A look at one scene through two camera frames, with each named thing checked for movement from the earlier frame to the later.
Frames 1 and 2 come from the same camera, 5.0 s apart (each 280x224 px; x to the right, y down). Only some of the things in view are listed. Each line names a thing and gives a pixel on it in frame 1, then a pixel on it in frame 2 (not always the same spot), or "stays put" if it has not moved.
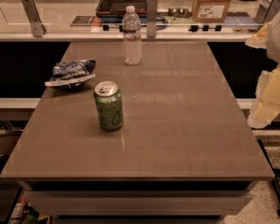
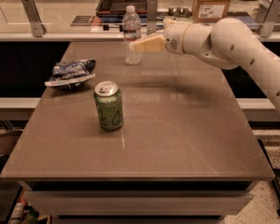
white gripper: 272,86 → 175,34
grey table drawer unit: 139,202 stays put
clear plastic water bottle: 132,34 stays put
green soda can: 108,101 stays put
